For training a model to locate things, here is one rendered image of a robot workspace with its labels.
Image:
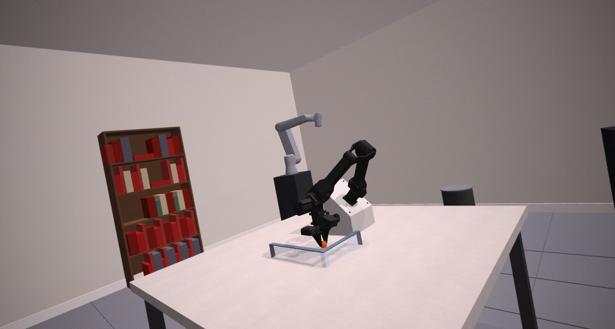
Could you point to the blue l-shaped wall top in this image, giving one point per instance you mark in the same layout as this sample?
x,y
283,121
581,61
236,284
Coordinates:
x,y
315,249

